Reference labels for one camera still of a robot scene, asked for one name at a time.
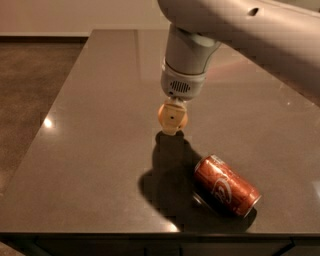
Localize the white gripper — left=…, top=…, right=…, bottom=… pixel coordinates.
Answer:
left=161, top=61, right=206, bottom=136

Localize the orange fruit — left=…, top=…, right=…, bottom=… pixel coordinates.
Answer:
left=158, top=103, right=188, bottom=133

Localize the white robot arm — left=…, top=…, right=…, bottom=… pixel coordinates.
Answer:
left=157, top=0, right=320, bottom=136

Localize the red coke can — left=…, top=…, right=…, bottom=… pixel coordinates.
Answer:
left=193, top=155, right=261, bottom=217

